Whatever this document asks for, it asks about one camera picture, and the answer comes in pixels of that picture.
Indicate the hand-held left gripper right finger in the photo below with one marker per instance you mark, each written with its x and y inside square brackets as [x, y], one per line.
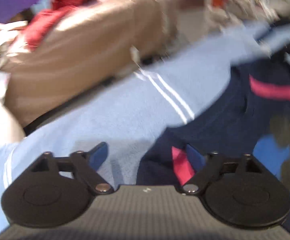
[195, 157]

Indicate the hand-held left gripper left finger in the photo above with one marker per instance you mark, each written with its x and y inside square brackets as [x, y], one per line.
[100, 155]

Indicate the navy cartoon print sweatshirt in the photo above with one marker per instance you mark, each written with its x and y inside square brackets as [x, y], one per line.
[222, 120]

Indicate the blue striped bed sheet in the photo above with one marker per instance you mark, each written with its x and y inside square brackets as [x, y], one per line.
[110, 120]

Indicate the brown mattress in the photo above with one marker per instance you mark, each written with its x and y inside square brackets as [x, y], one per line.
[85, 55]

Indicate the red white patterned cloth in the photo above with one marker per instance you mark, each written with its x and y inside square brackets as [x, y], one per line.
[242, 0]

